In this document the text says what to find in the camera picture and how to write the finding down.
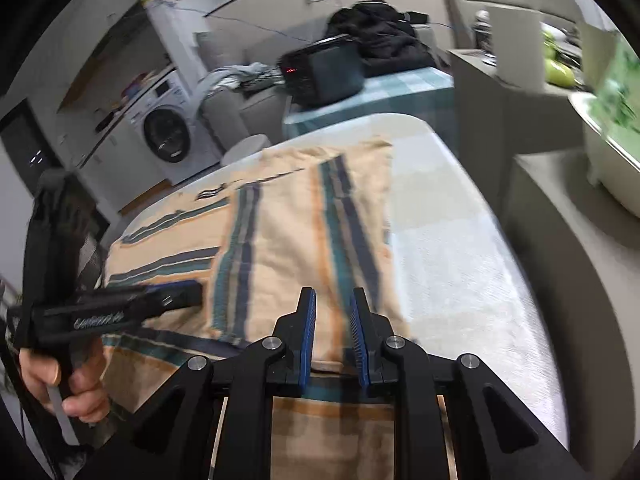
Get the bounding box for white round stool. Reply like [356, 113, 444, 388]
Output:
[221, 135, 271, 167]

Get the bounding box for green fruit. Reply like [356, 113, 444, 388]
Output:
[545, 57, 577, 87]

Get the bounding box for grey crumpled clothes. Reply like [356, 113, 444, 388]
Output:
[197, 62, 271, 106]

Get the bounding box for beige striped garment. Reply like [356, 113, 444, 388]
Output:
[102, 141, 453, 480]

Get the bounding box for person's left hand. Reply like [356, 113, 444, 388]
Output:
[19, 341, 112, 424]

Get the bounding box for dark bottle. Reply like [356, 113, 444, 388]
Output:
[472, 10, 494, 54]

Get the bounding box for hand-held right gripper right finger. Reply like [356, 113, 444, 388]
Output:
[348, 286, 596, 480]

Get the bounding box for black appliance with red display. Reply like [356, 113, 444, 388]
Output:
[278, 34, 366, 108]

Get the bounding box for teal checked cloth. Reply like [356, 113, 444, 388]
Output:
[282, 67, 456, 142]

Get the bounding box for grey sofa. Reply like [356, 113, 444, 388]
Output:
[195, 30, 293, 153]

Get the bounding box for white washing machine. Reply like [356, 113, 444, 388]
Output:
[122, 67, 224, 186]

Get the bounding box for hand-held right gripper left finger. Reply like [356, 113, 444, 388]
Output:
[100, 286, 318, 480]

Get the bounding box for grey curved counter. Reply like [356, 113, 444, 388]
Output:
[502, 149, 640, 466]

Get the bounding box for black jacket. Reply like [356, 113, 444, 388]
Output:
[327, 3, 441, 78]

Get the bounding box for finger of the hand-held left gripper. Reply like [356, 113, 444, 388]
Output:
[144, 279, 204, 318]

